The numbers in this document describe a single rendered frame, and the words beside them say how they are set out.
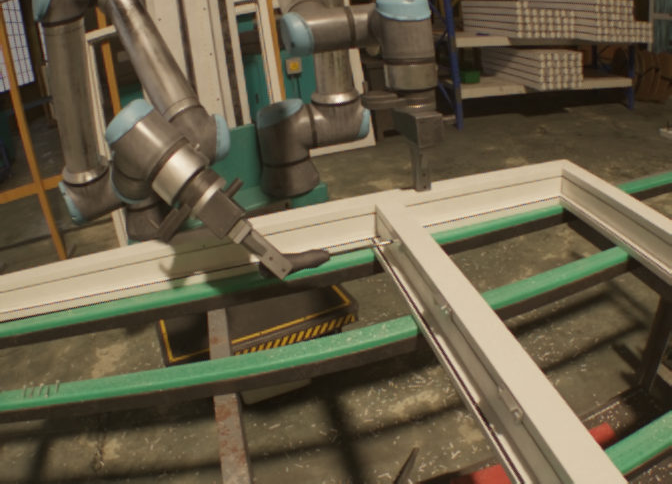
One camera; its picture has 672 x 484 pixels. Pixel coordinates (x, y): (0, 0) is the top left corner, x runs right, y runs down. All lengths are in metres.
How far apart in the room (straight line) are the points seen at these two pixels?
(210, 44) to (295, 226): 0.94
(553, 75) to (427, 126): 4.20
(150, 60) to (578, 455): 0.95
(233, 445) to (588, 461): 0.41
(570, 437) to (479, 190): 0.60
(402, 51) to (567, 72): 4.31
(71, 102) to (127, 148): 0.56
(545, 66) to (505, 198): 3.95
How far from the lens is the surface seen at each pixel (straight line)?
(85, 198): 1.39
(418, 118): 0.80
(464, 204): 0.93
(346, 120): 1.52
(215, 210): 0.68
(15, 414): 0.80
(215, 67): 1.66
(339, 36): 0.89
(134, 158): 0.73
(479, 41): 4.75
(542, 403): 0.48
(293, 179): 1.53
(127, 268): 0.90
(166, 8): 1.64
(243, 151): 1.63
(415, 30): 0.80
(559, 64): 4.95
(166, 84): 0.95
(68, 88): 1.26
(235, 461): 0.60
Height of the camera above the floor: 1.28
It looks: 26 degrees down
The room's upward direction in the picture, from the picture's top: 8 degrees counter-clockwise
